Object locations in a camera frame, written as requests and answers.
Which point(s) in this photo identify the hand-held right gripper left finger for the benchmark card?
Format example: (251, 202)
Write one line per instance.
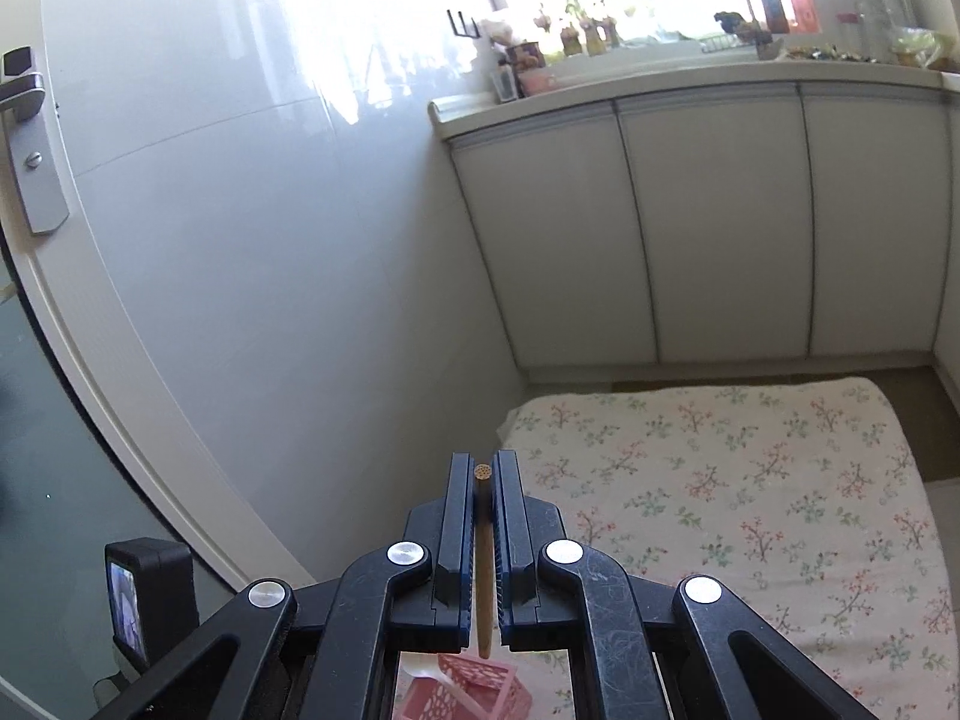
(459, 540)

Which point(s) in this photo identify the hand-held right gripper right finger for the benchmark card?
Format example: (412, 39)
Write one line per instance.
(507, 540)

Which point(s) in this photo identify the wooden chopstick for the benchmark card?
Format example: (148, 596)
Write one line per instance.
(484, 577)

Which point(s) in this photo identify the pink perforated basket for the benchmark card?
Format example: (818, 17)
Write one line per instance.
(484, 690)

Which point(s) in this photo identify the white framed glass door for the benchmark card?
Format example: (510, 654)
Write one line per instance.
(67, 510)

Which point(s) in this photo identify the white spoon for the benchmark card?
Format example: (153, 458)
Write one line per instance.
(424, 673)

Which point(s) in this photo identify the floral blanket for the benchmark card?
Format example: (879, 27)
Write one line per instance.
(712, 480)

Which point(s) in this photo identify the white cabinet door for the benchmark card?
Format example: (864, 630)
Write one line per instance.
(877, 217)
(555, 240)
(720, 225)

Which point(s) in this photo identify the small glass jar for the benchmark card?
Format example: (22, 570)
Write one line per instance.
(506, 81)

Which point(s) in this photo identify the patterned mug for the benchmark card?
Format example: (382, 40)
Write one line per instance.
(525, 55)

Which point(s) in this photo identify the white kitchen countertop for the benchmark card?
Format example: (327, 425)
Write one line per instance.
(675, 79)

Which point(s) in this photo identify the small potted plant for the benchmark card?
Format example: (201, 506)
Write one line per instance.
(596, 36)
(571, 39)

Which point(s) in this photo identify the white plush toy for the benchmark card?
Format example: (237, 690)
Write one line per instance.
(497, 28)

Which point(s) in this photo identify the dark utensil holder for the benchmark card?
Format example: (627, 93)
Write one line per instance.
(772, 7)

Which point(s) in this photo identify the green vegetable bag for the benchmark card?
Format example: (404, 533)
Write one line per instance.
(916, 45)

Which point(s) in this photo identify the clear plastic bottle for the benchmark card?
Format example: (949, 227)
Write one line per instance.
(896, 11)

